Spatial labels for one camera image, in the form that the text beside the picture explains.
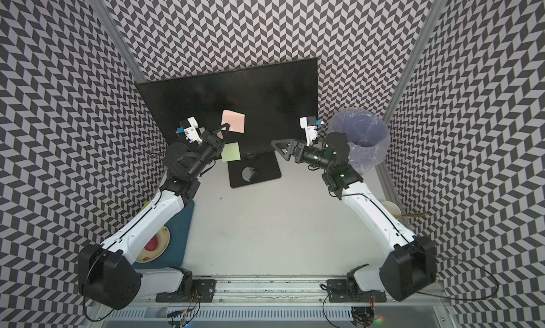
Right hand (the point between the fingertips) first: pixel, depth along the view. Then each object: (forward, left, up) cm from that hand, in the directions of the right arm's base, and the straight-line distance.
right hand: (277, 148), depth 67 cm
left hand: (+7, +15, +4) cm, 17 cm away
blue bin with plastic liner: (+21, -39, -15) cm, 46 cm away
